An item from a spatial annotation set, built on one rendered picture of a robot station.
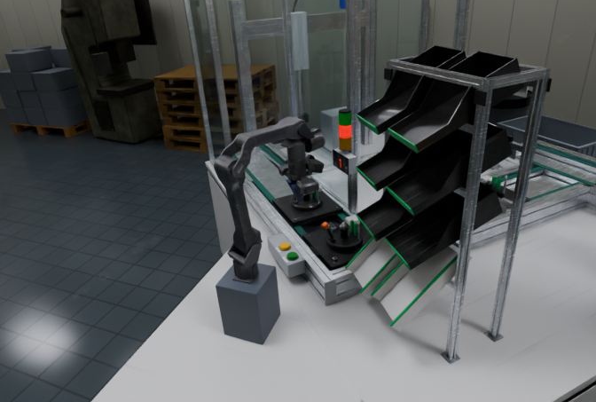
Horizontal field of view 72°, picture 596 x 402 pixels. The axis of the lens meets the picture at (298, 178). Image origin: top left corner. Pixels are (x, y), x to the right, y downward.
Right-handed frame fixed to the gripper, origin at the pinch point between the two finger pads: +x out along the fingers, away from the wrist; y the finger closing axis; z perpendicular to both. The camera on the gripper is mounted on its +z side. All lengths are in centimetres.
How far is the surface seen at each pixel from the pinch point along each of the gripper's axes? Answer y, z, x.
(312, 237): 13.1, 10.0, 28.4
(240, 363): -21, -31, 40
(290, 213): 34.7, 10.0, 28.4
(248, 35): 111, 24, -38
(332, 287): -12.0, 4.7, 32.3
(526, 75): -49, 34, -40
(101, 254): 211, -87, 125
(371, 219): -19.2, 15.0, 5.2
